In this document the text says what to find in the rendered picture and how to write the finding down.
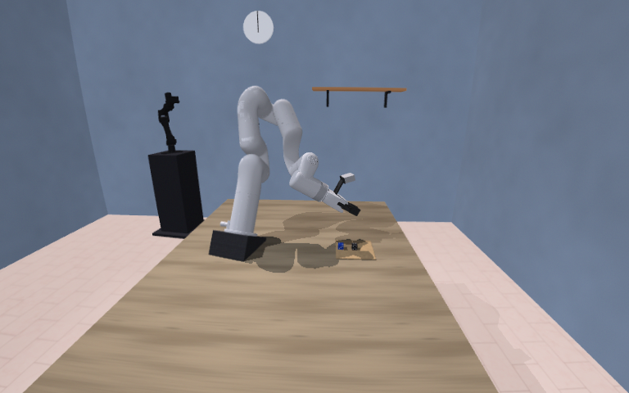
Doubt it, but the tan sandy mat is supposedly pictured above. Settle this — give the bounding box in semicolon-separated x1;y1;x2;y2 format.
335;240;376;260

